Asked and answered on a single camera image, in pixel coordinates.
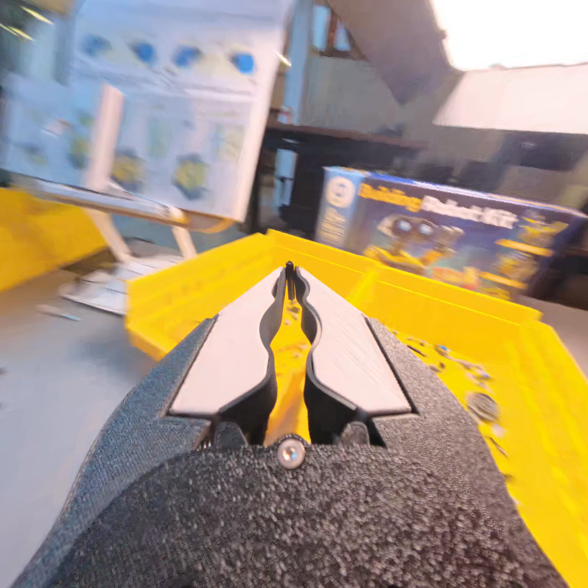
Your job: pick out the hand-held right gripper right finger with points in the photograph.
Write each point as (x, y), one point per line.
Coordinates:
(353, 358)

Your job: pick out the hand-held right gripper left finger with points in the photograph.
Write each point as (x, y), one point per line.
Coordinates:
(229, 358)

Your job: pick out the yellow storage bin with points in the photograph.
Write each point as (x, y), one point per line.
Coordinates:
(46, 239)
(206, 285)

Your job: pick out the black connector pin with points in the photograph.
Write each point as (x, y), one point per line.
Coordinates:
(290, 280)

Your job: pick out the sticker sheet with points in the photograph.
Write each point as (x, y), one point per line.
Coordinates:
(105, 289)

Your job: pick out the robot kit box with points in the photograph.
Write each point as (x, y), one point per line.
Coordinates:
(459, 229)

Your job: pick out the instruction booklet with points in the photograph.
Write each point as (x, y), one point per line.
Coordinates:
(183, 115)

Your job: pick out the studio light panel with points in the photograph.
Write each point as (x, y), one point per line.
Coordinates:
(505, 101)

